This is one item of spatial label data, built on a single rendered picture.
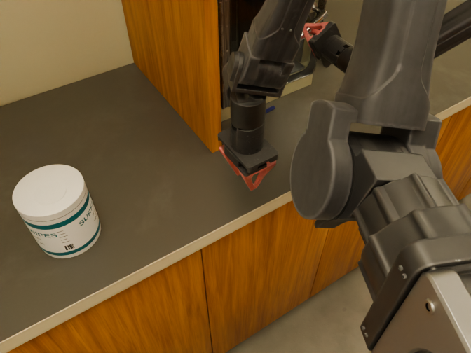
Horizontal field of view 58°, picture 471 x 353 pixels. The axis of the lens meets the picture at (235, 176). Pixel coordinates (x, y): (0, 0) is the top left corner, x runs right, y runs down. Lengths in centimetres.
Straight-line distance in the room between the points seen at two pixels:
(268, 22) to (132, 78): 84
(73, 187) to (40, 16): 61
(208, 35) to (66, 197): 41
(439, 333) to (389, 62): 19
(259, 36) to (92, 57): 90
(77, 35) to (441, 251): 124
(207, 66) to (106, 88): 49
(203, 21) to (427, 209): 67
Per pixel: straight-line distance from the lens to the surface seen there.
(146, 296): 105
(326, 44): 103
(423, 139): 38
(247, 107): 65
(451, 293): 24
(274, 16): 57
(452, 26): 90
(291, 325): 186
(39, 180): 90
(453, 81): 147
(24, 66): 138
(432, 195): 31
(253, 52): 60
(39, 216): 84
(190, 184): 101
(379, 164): 32
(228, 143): 74
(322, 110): 35
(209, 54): 91
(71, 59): 141
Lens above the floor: 170
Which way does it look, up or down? 48 degrees down
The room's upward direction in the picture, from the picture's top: straight up
